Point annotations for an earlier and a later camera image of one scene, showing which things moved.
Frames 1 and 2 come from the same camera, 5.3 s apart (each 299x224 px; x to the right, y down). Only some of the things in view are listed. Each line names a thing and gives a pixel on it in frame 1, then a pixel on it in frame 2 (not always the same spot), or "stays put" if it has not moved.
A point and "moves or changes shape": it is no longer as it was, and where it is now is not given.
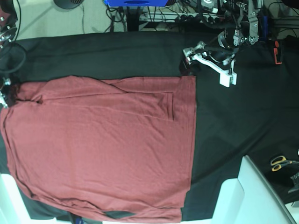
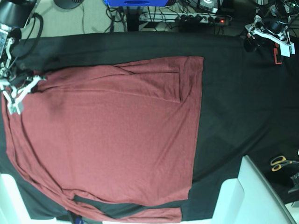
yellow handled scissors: [278, 161] stays put
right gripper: [188, 67] to [276, 25]
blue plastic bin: [136, 3] stays put
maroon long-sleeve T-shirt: [84, 145] moves or changes shape
